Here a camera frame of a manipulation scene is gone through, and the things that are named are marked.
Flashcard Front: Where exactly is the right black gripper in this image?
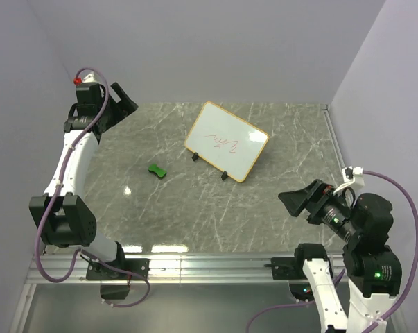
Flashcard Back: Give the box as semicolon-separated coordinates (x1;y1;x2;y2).
278;175;361;239

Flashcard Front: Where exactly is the green whiteboard eraser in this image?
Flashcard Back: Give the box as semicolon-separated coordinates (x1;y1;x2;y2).
148;163;167;179

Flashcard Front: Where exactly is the orange framed whiteboard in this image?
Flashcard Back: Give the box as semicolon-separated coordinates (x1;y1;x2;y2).
184;101;269;182

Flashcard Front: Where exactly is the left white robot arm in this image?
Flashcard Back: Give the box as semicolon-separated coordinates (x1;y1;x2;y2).
29;68;138;282

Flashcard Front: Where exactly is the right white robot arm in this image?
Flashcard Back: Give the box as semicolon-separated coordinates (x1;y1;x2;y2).
278;166;402;332

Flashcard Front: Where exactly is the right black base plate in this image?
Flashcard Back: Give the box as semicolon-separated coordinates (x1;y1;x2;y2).
264;257;313;280

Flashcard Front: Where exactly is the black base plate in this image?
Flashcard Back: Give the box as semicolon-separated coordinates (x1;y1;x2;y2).
85;258;149;281
264;257;313;280

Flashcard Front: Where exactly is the aluminium mounting rail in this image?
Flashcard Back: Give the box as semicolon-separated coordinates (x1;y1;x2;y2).
25;253;345;284

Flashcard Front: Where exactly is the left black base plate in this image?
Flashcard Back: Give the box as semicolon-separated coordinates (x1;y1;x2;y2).
85;258;149;281

